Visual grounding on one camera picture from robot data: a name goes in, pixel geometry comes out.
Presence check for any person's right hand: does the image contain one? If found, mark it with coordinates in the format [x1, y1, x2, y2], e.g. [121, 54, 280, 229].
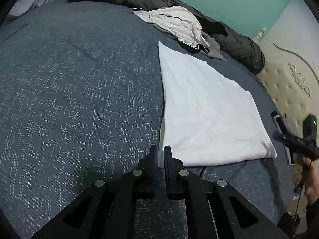
[292, 154, 319, 205]

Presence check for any cream tufted headboard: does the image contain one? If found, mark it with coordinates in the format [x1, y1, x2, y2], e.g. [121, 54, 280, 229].
[252, 0, 319, 155]

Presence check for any person's right forearm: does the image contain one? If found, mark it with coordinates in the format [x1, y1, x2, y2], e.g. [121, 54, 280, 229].
[305, 200, 319, 239]

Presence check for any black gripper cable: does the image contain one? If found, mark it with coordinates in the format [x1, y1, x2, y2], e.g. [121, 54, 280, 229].
[294, 159, 313, 239]

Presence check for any blue patterned bed sheet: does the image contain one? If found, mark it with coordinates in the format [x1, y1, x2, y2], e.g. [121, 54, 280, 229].
[0, 0, 294, 239]

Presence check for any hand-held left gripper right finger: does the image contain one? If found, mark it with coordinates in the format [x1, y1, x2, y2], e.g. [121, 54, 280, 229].
[163, 145, 289, 239]

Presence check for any crumpled white garment black trim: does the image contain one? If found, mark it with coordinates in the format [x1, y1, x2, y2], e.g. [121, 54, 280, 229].
[133, 6, 211, 53]

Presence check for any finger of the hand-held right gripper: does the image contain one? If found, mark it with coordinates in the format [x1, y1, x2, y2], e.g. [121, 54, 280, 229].
[280, 141, 303, 153]
[273, 132, 297, 143]

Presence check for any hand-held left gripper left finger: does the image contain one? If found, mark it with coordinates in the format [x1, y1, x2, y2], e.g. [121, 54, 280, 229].
[31, 144, 159, 239]

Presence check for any white long-sleeve shirt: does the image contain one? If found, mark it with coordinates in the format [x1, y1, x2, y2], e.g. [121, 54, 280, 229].
[158, 41, 278, 167]

